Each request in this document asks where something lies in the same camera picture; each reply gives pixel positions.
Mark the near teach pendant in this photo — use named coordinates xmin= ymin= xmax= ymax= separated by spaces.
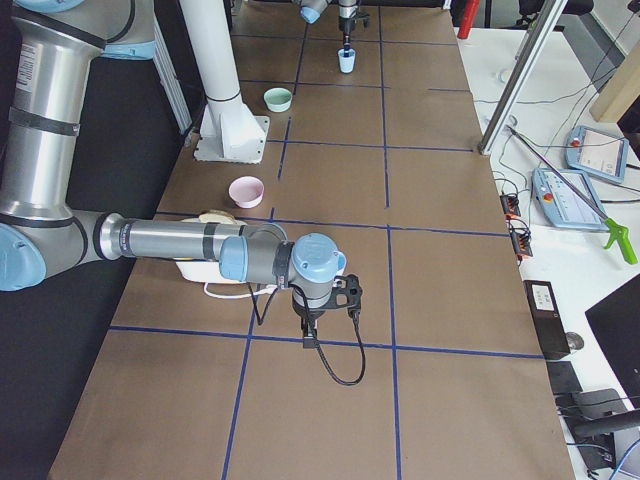
xmin=532 ymin=168 xmax=607 ymax=232

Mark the pink bowl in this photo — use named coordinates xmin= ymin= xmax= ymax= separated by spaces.
xmin=228 ymin=176 xmax=265 ymax=209

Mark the toast slice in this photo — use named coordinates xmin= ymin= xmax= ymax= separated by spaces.
xmin=198 ymin=210 xmax=236 ymax=224

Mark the reach grabber tool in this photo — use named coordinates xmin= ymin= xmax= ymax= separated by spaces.
xmin=508 ymin=126 xmax=638 ymax=265

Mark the red cylinder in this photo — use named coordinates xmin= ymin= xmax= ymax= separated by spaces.
xmin=457 ymin=0 xmax=481 ymax=40

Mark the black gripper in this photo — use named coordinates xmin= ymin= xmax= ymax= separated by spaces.
xmin=339 ymin=16 xmax=355 ymax=55
xmin=292 ymin=290 xmax=325 ymax=349

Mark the green bowl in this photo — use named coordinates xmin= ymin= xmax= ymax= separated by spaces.
xmin=263 ymin=87 xmax=293 ymax=113

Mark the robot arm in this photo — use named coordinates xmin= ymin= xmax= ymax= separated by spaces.
xmin=1 ymin=1 xmax=360 ymax=348
xmin=294 ymin=0 xmax=359 ymax=55

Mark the black monitor corner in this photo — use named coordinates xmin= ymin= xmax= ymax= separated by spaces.
xmin=586 ymin=281 xmax=639 ymax=396

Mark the teach pendant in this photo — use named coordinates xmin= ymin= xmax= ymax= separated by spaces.
xmin=532 ymin=168 xmax=607 ymax=232
xmin=565 ymin=125 xmax=629 ymax=184

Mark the orange black connector board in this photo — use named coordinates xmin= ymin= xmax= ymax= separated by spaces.
xmin=500 ymin=193 xmax=533 ymax=263

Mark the far teach pendant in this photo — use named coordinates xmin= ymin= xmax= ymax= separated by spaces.
xmin=565 ymin=125 xmax=629 ymax=184

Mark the aluminium frame post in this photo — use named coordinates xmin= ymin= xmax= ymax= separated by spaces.
xmin=478 ymin=0 xmax=568 ymax=156

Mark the light blue cup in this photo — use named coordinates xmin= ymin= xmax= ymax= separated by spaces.
xmin=335 ymin=251 xmax=347 ymax=275
xmin=337 ymin=48 xmax=356 ymax=74

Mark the white camera mast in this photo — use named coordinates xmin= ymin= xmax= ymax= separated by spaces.
xmin=180 ymin=0 xmax=270 ymax=164

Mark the black box with label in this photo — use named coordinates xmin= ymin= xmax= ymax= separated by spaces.
xmin=523 ymin=280 xmax=570 ymax=360

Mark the black camera cable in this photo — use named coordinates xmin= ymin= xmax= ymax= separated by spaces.
xmin=252 ymin=284 xmax=367 ymax=385

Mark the cream toaster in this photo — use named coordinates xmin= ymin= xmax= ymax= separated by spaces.
xmin=176 ymin=215 xmax=245 ymax=285

